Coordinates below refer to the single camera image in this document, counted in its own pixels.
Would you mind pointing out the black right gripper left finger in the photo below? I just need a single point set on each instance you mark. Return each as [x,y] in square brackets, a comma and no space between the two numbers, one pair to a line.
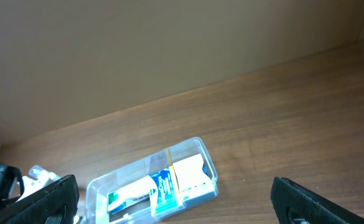
[54,203]

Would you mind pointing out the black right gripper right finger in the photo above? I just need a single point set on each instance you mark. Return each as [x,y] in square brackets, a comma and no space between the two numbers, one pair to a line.
[294,203]

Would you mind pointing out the white green medicine box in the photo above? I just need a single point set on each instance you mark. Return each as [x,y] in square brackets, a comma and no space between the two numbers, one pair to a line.
[129,195]

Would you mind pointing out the clear plastic container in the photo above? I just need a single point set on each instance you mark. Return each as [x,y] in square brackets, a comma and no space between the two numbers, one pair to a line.
[97,190]

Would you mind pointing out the blue yellow VapoDrops box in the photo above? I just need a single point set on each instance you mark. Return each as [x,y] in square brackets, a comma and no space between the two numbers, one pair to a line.
[164,194]

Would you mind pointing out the white lotion bottle clear cap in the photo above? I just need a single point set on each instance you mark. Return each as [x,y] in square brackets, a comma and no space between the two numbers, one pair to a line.
[39,173]

